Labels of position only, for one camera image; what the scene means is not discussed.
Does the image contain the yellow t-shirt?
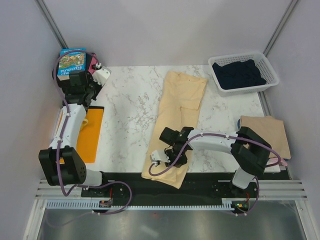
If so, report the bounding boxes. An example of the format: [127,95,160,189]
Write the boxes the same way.
[141,71,208,189]

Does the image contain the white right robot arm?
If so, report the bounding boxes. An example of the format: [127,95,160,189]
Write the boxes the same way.
[150,126,272,197]

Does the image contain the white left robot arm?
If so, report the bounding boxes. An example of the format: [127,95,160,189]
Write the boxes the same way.
[38,67,111,197]

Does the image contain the blue illustrated book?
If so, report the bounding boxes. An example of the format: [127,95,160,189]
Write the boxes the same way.
[57,52,86,81]

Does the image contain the pink and black case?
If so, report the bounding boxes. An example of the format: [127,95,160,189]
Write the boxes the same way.
[52,48,100,90]

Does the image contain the yellow mug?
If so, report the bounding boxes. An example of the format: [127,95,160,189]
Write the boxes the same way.
[80,118,89,131]

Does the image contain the orange board with black border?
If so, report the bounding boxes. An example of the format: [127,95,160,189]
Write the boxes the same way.
[76,106,104,164]

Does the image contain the navy t-shirt in basket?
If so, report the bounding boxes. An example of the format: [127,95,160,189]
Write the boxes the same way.
[212,59,267,90]

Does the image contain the folded beige t-shirt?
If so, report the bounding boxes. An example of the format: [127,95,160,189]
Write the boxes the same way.
[239,115,291,160]

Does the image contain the folded pink and blue clothes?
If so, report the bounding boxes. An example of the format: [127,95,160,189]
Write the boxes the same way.
[267,157,288,167]

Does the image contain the white plastic basket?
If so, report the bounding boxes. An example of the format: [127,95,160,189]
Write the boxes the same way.
[208,51,280,97]

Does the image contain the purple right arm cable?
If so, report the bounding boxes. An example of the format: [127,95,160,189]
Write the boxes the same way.
[149,133,283,216]

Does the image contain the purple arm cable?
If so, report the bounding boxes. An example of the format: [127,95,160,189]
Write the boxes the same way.
[149,133,283,216]
[44,49,133,227]

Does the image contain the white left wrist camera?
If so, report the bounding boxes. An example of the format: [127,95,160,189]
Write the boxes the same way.
[92,63,111,87]

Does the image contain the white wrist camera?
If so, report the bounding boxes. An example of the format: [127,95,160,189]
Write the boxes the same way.
[150,150,170,166]
[92,63,111,87]

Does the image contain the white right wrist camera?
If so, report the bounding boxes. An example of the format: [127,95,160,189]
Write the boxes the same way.
[150,150,170,166]

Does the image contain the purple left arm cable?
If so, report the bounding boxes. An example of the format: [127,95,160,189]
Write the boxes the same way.
[44,49,133,227]

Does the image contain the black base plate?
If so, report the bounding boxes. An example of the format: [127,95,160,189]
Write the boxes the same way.
[79,171,261,208]

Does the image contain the white slotted cable duct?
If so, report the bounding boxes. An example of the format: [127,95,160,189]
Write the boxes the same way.
[46,199,245,211]

